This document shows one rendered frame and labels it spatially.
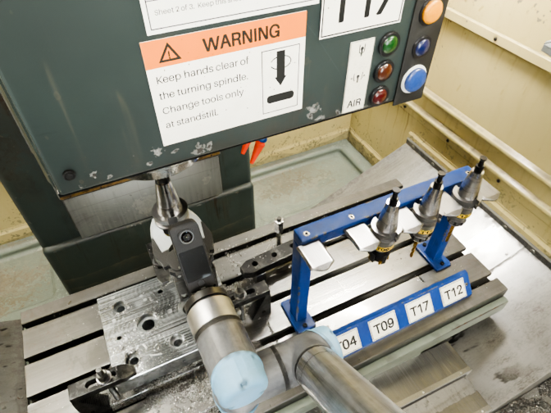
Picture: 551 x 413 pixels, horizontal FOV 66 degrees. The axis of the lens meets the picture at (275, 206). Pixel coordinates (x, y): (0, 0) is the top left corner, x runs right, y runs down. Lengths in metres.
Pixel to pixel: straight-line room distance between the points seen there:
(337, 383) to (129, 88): 0.44
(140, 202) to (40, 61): 1.00
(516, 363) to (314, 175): 1.09
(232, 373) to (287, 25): 0.43
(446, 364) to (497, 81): 0.82
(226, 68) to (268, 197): 1.46
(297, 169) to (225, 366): 1.47
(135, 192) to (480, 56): 1.09
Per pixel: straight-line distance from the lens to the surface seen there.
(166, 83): 0.41
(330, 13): 0.45
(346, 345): 1.07
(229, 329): 0.64
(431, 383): 1.30
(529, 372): 1.41
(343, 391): 0.60
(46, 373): 1.19
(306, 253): 0.85
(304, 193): 1.88
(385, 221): 0.88
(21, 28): 0.38
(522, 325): 1.44
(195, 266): 0.68
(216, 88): 0.42
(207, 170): 1.34
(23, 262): 1.88
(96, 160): 0.43
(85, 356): 1.17
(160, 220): 0.77
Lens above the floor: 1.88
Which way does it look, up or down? 46 degrees down
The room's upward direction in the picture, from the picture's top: straight up
